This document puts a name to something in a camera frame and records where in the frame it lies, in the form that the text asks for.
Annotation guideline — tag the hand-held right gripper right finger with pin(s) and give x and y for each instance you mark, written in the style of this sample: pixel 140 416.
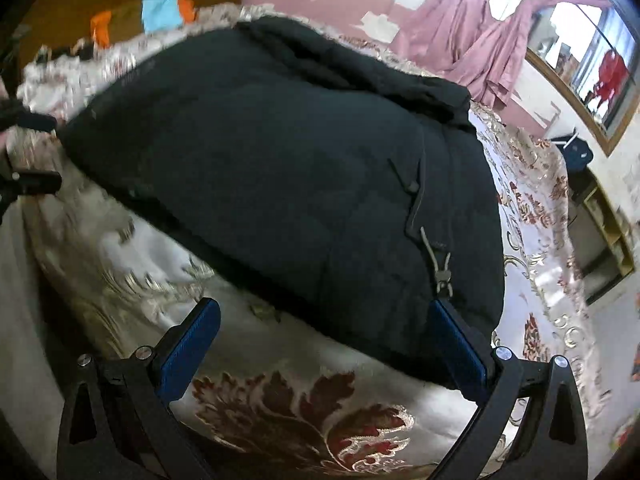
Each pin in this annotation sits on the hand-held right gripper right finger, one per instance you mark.
pixel 460 355

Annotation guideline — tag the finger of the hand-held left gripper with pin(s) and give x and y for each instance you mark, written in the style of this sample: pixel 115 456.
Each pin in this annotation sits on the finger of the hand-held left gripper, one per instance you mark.
pixel 30 120
pixel 35 183

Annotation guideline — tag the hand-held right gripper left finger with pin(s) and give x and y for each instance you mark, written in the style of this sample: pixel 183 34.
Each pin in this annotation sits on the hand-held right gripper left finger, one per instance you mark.
pixel 192 355

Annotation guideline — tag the black padded jacket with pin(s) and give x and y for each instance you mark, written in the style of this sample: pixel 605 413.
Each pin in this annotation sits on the black padded jacket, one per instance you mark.
pixel 280 185

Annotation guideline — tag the floral satin bedspread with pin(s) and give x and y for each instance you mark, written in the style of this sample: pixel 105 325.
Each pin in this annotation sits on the floral satin bedspread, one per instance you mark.
pixel 280 345

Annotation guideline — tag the orange brown blue pillow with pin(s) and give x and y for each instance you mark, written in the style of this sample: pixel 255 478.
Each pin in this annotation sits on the orange brown blue pillow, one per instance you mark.
pixel 130 17

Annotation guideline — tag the wooden desk shelf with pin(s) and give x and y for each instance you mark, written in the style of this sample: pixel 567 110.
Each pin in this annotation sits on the wooden desk shelf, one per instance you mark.
pixel 600 260

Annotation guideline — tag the blue backpack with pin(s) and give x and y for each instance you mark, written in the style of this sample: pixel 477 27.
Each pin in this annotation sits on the blue backpack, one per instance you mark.
pixel 580 152

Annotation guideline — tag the pink curtain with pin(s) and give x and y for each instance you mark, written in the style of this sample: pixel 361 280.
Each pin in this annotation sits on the pink curtain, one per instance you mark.
pixel 445 25
pixel 492 67

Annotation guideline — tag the red hanging garment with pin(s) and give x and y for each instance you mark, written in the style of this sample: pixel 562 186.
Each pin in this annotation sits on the red hanging garment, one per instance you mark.
pixel 612 76

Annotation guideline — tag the wooden framed barred window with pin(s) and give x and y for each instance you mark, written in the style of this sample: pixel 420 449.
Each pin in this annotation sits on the wooden framed barred window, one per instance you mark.
pixel 575 35

